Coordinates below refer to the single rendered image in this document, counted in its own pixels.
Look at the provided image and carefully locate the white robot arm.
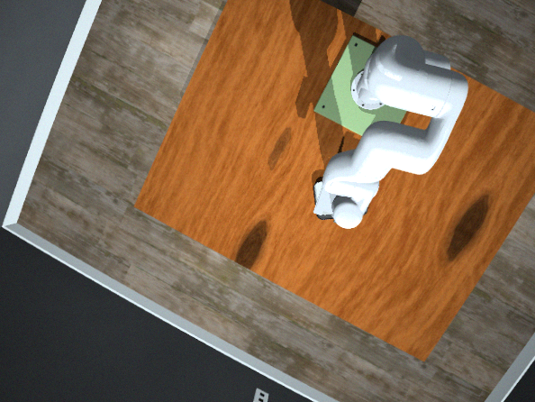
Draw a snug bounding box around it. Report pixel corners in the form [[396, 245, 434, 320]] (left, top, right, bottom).
[[313, 35, 468, 228]]

